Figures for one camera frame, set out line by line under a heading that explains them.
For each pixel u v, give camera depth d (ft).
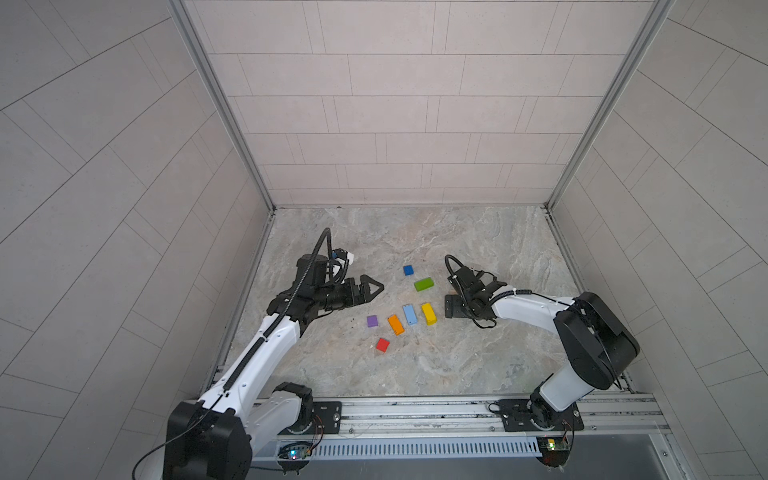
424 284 3.11
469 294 2.29
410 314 2.90
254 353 1.50
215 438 1.23
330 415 2.33
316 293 1.99
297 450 2.11
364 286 2.20
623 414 2.38
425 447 2.23
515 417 2.33
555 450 2.23
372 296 2.23
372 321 2.86
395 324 2.85
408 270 3.23
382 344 2.71
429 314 2.85
